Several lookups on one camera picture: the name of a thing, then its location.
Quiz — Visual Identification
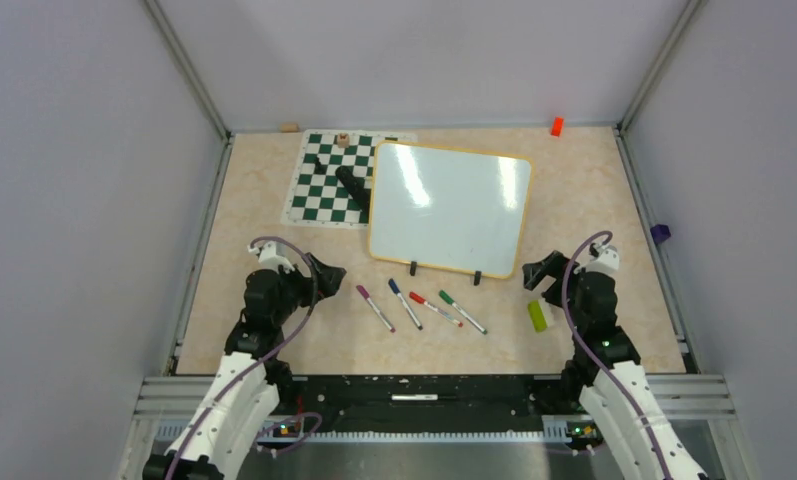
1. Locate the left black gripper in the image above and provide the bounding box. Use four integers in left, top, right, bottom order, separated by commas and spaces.
272, 252, 345, 325

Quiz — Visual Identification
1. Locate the purple whiteboard marker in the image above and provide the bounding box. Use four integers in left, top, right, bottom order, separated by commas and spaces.
356, 285, 396, 333

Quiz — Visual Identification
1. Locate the yellow framed whiteboard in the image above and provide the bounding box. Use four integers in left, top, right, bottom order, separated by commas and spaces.
368, 141, 533, 279

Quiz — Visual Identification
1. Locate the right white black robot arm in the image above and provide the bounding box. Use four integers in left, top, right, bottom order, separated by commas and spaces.
522, 245, 708, 479

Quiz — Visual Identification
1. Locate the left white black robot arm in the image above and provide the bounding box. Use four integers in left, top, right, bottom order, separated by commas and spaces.
141, 242, 347, 479

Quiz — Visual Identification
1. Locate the blue whiteboard marker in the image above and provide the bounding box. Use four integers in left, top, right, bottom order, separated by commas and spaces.
388, 278, 423, 331

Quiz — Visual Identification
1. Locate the red whiteboard marker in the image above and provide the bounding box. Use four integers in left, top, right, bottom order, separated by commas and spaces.
409, 291, 463, 328

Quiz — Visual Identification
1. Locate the green whiteboard marker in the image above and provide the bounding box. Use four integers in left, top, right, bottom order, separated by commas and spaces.
438, 290, 488, 335

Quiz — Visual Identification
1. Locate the green white toy brick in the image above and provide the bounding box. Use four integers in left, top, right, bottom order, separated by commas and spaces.
527, 299, 555, 333

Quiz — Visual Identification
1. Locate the green white chessboard mat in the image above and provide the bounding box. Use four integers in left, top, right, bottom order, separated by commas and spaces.
281, 129, 417, 229

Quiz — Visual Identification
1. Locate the small black chess pawn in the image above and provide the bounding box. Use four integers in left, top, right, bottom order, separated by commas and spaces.
313, 156, 327, 175

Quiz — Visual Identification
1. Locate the purple block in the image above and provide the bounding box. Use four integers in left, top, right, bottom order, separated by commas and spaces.
649, 224, 672, 245

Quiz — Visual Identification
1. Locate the wooden chess cube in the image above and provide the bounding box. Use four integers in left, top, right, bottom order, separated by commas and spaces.
336, 133, 350, 148

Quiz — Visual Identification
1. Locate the orange red block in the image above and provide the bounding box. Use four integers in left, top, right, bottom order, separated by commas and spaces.
550, 117, 564, 137

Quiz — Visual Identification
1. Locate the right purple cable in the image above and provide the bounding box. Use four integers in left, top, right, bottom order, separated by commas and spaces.
560, 230, 674, 480

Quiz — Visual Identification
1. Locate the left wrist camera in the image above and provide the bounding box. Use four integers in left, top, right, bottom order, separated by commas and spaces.
248, 241, 296, 273

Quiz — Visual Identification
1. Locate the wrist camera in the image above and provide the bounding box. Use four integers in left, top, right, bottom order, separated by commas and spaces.
583, 242, 620, 276
248, 241, 296, 273

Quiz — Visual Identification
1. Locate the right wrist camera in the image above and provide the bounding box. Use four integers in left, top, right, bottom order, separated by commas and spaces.
583, 242, 620, 276

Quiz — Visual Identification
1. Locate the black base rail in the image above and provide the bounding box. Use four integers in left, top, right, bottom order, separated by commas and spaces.
273, 375, 579, 434

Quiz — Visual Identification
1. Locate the wooden block on wall edge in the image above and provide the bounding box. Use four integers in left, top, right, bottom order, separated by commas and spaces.
279, 123, 300, 133

